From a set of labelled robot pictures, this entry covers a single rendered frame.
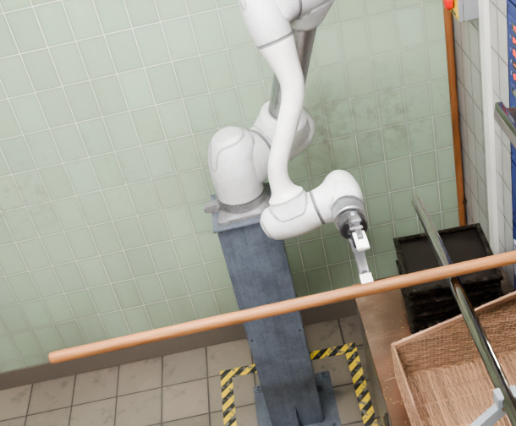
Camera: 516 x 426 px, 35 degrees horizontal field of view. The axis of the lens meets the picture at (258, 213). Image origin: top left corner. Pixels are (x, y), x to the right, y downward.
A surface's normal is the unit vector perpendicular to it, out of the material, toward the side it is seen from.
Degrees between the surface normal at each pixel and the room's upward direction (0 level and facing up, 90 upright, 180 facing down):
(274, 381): 90
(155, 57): 90
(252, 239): 90
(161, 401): 0
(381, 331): 0
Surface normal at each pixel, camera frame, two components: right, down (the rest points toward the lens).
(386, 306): -0.20, -0.80
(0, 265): 0.09, 0.55
